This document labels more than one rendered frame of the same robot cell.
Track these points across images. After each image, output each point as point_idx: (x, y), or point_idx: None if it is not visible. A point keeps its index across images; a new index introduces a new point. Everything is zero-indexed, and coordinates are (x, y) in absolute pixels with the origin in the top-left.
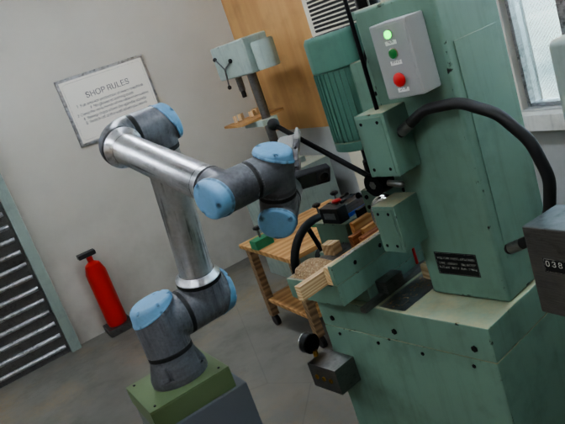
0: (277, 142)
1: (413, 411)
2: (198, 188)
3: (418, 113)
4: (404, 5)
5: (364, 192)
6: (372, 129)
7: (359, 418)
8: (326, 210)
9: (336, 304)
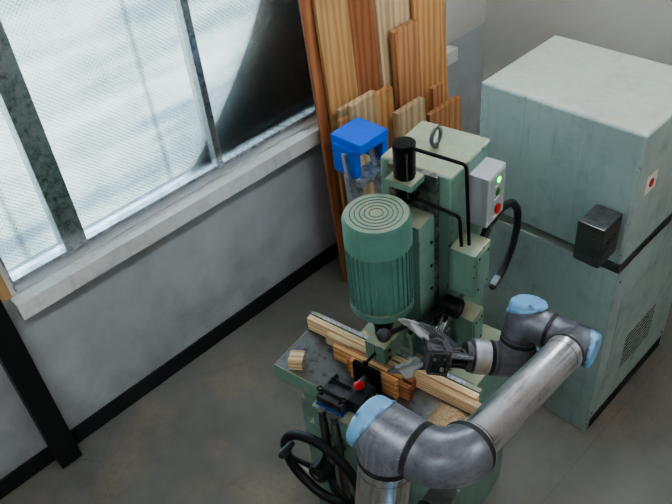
0: (516, 298)
1: None
2: (596, 344)
3: (491, 227)
4: (479, 157)
5: (388, 347)
6: (484, 256)
7: None
8: (366, 398)
9: None
